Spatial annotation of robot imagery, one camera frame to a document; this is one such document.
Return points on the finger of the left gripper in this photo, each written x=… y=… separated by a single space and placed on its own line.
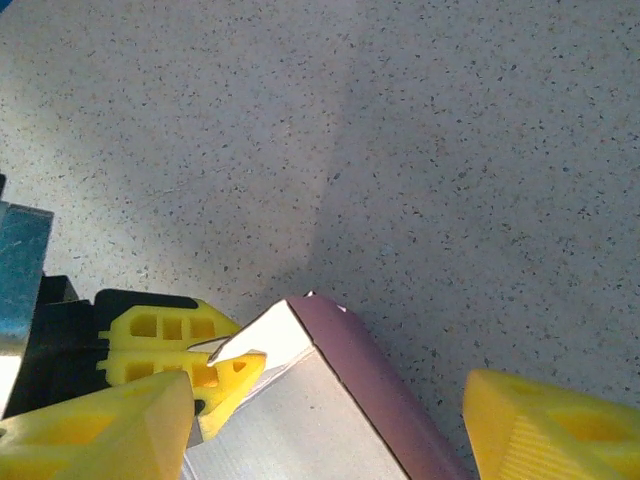
x=225 y=395
x=117 y=341

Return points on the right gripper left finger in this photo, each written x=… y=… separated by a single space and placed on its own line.
x=100 y=435

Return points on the pink paper box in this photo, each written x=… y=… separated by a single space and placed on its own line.
x=310 y=415

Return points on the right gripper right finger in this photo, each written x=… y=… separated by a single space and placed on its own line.
x=550 y=435

